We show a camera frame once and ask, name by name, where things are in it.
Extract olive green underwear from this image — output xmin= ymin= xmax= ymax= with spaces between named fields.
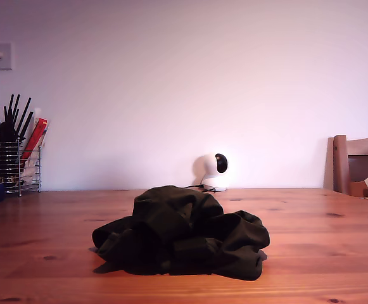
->
xmin=91 ymin=185 xmax=270 ymax=282

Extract white paper bag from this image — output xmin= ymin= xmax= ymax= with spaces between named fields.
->
xmin=21 ymin=144 xmax=44 ymax=184

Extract wooden chair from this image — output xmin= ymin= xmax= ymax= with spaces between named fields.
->
xmin=324 ymin=134 xmax=368 ymax=197

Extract black plastic utensil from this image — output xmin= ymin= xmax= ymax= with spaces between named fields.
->
xmin=0 ymin=122 xmax=20 ymax=143

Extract brown cardboard box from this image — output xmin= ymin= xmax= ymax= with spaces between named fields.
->
xmin=349 ymin=179 xmax=368 ymax=198

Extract white security camera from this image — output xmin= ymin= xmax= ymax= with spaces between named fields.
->
xmin=193 ymin=153 xmax=231 ymax=192

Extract black power cable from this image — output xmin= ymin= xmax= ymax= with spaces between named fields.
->
xmin=188 ymin=184 xmax=218 ymax=194

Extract chrome wire utensil holder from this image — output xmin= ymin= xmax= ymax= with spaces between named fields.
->
xmin=0 ymin=137 xmax=42 ymax=198

